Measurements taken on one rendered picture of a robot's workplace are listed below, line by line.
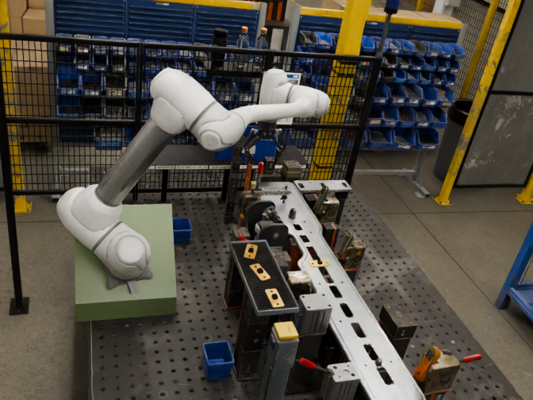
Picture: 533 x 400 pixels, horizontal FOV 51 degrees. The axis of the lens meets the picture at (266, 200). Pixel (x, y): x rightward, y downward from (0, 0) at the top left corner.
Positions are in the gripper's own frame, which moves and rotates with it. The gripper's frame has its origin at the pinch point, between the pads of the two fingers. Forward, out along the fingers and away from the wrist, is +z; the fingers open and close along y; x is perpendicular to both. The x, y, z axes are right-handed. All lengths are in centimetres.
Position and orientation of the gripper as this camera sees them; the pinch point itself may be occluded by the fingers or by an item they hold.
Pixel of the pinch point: (261, 161)
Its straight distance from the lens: 247.5
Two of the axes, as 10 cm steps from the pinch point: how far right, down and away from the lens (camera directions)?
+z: -1.5, 8.5, 5.0
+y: 9.5, -0.2, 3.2
